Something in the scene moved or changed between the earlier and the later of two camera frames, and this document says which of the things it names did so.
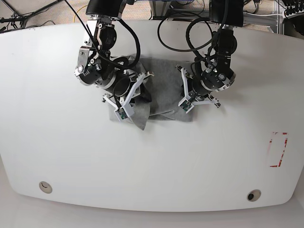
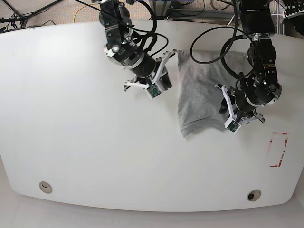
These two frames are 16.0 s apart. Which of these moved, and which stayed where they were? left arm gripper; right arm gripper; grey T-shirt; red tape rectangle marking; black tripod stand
Moved: left arm gripper; grey T-shirt; right arm gripper
Stayed: red tape rectangle marking; black tripod stand
